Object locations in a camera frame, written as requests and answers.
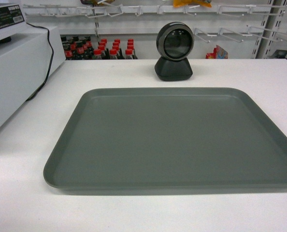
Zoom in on black register power cable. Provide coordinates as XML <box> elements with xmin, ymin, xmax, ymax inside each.
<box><xmin>26</xmin><ymin>23</ymin><xmax>55</xmax><ymax>101</ymax></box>

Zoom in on white receipt scale unit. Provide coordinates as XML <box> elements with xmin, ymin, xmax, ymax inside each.
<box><xmin>0</xmin><ymin>0</ymin><xmax>27</xmax><ymax>40</ymax></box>

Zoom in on red snack packet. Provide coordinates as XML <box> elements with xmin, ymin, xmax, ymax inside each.
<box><xmin>205</xmin><ymin>45</ymin><xmax>229</xmax><ymax>59</ymax></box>

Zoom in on white peg hook rack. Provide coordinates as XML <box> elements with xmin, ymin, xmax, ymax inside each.
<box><xmin>22</xmin><ymin>0</ymin><xmax>287</xmax><ymax>59</ymax></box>

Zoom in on red cap soy sauce bottles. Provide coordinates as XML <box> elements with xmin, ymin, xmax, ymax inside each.
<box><xmin>60</xmin><ymin>36</ymin><xmax>138</xmax><ymax>60</ymax></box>

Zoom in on orange hanging snack bag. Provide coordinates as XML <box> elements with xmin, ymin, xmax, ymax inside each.
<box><xmin>172</xmin><ymin>0</ymin><xmax>212</xmax><ymax>8</ymax></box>

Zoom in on black round barcode scanner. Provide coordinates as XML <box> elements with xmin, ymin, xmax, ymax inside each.
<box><xmin>155</xmin><ymin>22</ymin><xmax>194</xmax><ymax>81</ymax></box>

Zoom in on grey silver serving tray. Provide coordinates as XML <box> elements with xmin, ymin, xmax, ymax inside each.
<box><xmin>43</xmin><ymin>87</ymin><xmax>287</xmax><ymax>195</ymax></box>

